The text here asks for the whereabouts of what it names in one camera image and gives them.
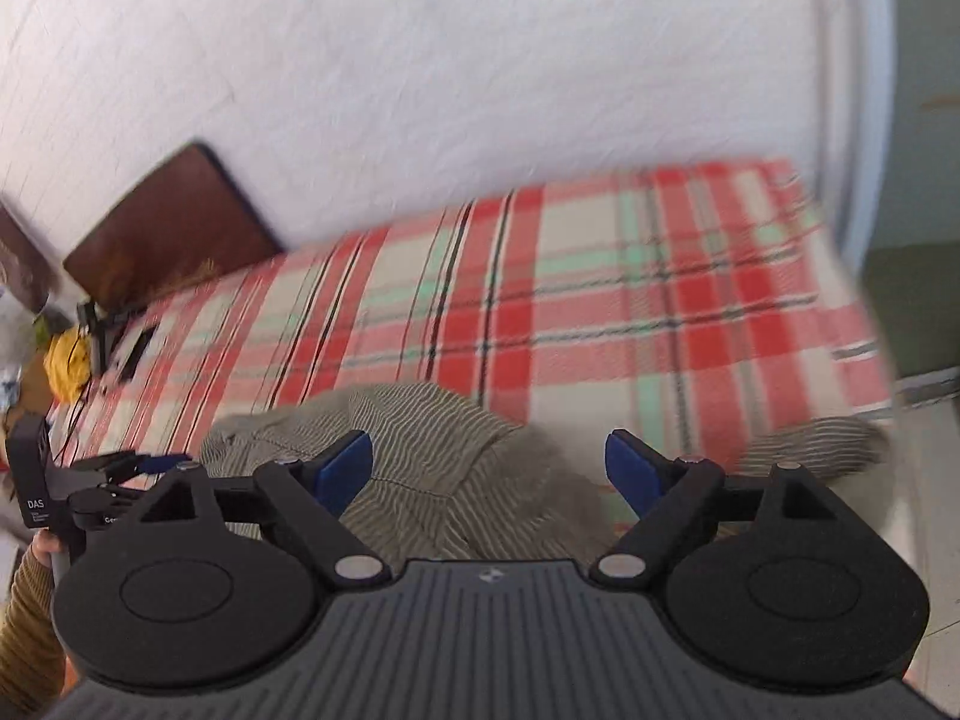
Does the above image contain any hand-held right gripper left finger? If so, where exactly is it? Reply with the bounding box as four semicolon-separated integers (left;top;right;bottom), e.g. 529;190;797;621
137;430;392;588

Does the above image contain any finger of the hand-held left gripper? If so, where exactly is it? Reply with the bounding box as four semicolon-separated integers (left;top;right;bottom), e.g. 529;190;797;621
71;481;170;511
56;452;197;488

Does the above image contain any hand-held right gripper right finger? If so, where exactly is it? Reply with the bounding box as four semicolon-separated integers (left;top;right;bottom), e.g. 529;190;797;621
590;429;839;587

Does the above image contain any olive striped shirt checked lining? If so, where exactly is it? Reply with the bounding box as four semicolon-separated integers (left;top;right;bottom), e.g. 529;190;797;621
199;382;893;560

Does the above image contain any person's left hand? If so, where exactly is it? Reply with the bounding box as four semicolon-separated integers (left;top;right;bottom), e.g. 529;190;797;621
28;531;65;575

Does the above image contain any light wooden table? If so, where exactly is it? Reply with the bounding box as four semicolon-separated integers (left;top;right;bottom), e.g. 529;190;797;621
19;356;55;415

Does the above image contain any black smartphone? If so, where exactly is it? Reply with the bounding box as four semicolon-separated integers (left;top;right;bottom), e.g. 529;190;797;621
116;324;161;383

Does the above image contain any yellow cloth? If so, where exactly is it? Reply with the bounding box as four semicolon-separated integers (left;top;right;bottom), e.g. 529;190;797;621
43;326;95;402

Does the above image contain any clear plastic bag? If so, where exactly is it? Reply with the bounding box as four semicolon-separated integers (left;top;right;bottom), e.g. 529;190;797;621
0;292;42;421

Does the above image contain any small black tripod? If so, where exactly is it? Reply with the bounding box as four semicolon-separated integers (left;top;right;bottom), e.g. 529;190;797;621
75;300;130;377

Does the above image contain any red green plaid bed sheet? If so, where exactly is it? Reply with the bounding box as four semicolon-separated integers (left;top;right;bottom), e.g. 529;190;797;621
45;157;897;563

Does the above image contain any dark brown wooden furniture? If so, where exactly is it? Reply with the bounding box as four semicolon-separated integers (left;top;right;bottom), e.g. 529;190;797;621
0;199;65;302

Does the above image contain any brown panel gold ornament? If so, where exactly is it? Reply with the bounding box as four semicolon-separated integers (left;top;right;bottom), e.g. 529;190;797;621
64;141;286;316

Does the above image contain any black cable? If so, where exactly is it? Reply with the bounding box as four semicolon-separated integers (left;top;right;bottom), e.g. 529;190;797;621
52;379;107;470

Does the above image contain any white door frame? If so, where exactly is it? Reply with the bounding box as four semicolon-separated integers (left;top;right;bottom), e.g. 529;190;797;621
810;0;905;282

